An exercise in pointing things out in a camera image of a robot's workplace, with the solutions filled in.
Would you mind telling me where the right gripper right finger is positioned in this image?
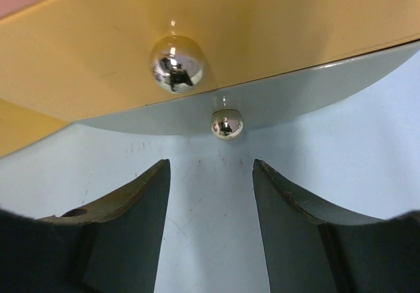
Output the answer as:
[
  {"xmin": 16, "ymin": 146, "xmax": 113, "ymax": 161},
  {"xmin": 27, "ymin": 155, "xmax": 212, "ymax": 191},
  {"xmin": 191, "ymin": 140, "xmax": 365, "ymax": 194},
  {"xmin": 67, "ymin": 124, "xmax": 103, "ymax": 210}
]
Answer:
[{"xmin": 253, "ymin": 160, "xmax": 419, "ymax": 292}]

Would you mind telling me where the round pastel drawer box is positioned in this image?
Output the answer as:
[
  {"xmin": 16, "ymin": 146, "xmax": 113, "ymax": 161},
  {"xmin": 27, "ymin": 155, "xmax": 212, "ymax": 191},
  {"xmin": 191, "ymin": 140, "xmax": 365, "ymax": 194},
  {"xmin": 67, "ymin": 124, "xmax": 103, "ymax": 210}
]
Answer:
[{"xmin": 1, "ymin": 0, "xmax": 419, "ymax": 155}]

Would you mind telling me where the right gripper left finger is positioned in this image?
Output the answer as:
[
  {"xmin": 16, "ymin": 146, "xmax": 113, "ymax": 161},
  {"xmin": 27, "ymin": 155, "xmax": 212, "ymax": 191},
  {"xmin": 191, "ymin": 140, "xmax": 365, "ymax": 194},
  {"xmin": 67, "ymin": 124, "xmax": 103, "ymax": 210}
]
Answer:
[{"xmin": 1, "ymin": 160, "xmax": 171, "ymax": 292}]

